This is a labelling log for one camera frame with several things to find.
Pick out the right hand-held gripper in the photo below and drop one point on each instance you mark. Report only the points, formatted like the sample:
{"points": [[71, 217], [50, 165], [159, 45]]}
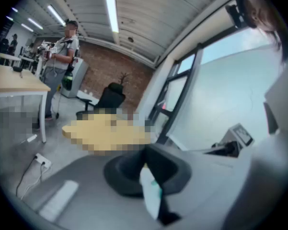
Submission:
{"points": [[239, 138]]}

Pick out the bare branch decoration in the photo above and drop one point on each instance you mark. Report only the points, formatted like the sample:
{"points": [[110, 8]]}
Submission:
{"points": [[123, 79]]}

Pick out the small white floor object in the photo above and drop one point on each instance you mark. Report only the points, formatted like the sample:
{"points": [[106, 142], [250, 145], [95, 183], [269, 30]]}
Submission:
{"points": [[31, 138]]}

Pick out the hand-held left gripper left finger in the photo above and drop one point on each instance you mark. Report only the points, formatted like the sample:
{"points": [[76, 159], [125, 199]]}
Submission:
{"points": [[86, 188]]}

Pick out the black flat device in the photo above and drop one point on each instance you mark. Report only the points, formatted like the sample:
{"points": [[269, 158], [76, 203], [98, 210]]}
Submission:
{"points": [[17, 69]]}

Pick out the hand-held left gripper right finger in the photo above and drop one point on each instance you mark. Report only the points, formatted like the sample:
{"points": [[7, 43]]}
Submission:
{"points": [[201, 188]]}

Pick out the black high-back office chair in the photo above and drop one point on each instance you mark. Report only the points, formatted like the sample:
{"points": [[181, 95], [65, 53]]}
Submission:
{"points": [[110, 97]]}

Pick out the white round table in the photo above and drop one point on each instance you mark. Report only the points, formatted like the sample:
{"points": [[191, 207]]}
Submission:
{"points": [[7, 55]]}

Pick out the light wooden table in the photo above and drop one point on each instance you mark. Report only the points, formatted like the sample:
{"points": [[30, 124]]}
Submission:
{"points": [[19, 83]]}

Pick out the round ceiling sensor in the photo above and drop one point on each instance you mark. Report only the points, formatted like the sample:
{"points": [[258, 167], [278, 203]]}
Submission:
{"points": [[131, 39]]}

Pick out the long ceiling light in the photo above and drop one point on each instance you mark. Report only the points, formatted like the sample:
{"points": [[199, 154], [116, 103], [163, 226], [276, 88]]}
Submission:
{"points": [[56, 15], [14, 9], [27, 27], [112, 11], [35, 23]]}

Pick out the light grey cabinet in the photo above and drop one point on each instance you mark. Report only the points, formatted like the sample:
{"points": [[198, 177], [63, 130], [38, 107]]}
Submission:
{"points": [[77, 78]]}

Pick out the black head-worn camera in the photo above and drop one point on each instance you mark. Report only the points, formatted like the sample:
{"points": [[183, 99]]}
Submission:
{"points": [[237, 15]]}

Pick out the white power strip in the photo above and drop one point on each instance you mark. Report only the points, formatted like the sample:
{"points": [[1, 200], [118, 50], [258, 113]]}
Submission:
{"points": [[43, 160]]}

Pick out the dark window frame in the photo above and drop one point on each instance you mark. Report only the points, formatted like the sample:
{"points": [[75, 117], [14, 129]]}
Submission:
{"points": [[182, 92]]}

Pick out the red fire extinguisher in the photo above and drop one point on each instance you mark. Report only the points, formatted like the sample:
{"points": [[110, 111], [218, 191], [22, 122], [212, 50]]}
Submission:
{"points": [[164, 106]]}

